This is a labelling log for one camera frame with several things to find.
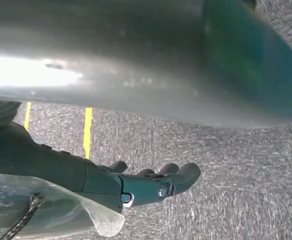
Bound silver robot body shell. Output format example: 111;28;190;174
0;0;292;129

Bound clear plastic cover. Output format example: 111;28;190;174
0;173;125;240

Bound black braided cable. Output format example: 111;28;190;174
0;193;45;240

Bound yellow floor tape square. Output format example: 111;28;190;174
23;100;94;161

